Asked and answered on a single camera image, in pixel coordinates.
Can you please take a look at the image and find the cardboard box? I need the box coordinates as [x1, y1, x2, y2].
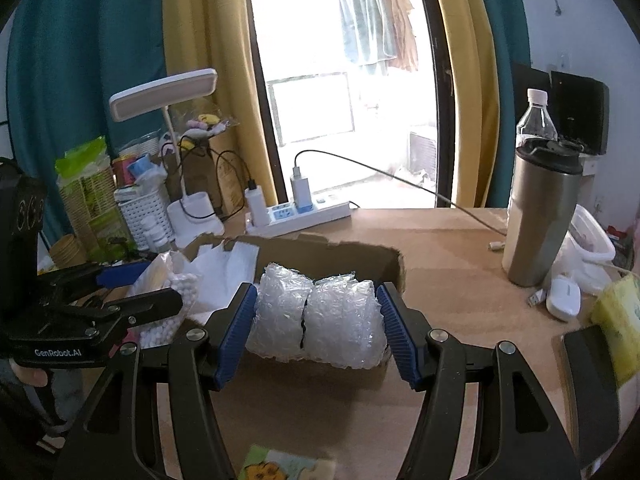
[182, 232, 406, 377]

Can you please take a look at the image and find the white power strip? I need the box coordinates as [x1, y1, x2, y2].
[245, 197, 353, 238]

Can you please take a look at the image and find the black notebook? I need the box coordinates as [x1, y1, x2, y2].
[560, 325, 623, 472]

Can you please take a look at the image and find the bag of white foam beads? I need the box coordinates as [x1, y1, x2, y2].
[131, 255, 198, 350]

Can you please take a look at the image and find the white and blue charger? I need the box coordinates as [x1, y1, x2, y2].
[290, 165, 315, 211]

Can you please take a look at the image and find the thin white cable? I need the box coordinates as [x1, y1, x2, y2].
[582, 255, 640, 281]

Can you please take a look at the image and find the black monitor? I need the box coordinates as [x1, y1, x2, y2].
[550, 71, 610, 156]

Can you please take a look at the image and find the white tissue paper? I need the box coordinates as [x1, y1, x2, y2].
[172, 241, 261, 322]

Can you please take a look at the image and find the white perforated basket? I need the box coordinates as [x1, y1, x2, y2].
[114, 187, 173, 251]

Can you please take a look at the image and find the jar with bamboo lid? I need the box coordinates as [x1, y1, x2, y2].
[50, 234, 88, 268]

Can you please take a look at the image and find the clear bubble wrap bundle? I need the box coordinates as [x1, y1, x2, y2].
[245, 261, 390, 371]

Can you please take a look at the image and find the hanging brown shirt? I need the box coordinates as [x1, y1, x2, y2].
[377, 0, 420, 72]

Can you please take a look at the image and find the outdoor air conditioner unit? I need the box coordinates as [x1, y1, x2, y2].
[407, 130, 438, 181]

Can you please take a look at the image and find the small white round device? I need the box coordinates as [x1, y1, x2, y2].
[545, 274, 582, 321]

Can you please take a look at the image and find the long black charging cable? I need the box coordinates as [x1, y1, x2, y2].
[294, 150, 508, 237]

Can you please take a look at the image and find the white desk lamp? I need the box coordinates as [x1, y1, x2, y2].
[109, 68, 226, 251]

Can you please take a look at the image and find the steel tumbler with black lid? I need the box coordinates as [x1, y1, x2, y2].
[501, 139, 585, 288]

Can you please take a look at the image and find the green pack of paper cups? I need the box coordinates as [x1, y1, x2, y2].
[55, 136, 136, 261]

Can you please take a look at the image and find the hanging teal towel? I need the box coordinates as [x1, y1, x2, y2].
[337, 0, 398, 66]

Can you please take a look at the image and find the yellow curtain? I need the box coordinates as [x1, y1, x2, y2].
[160, 0, 281, 211]
[425, 0, 501, 208]

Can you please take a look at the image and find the teal curtain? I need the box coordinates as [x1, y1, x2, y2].
[5, 0, 171, 246]
[470, 0, 532, 208]

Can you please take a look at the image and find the small white and yellow plush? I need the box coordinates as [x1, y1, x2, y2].
[182, 112, 233, 139]

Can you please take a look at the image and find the person's left hand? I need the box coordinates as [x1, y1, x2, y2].
[10, 359, 55, 389]

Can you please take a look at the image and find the red can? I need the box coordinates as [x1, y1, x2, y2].
[112, 156, 136, 188]

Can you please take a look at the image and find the white lidded plastic container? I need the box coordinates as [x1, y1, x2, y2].
[560, 204, 617, 296]

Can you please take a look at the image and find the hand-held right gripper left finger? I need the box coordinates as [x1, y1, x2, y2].
[52, 282, 258, 480]

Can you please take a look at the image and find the brown paper bag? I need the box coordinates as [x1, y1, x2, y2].
[165, 140, 251, 221]

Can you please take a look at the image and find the yellow tissue pack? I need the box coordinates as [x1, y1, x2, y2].
[590, 275, 640, 386]

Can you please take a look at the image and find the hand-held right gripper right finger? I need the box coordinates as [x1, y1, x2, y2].
[376, 282, 583, 480]

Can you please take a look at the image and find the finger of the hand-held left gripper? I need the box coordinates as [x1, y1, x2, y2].
[37, 261, 151, 302]
[60, 287, 183, 333]

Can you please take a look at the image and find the white charger with black cable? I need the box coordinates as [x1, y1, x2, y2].
[177, 135, 270, 226]

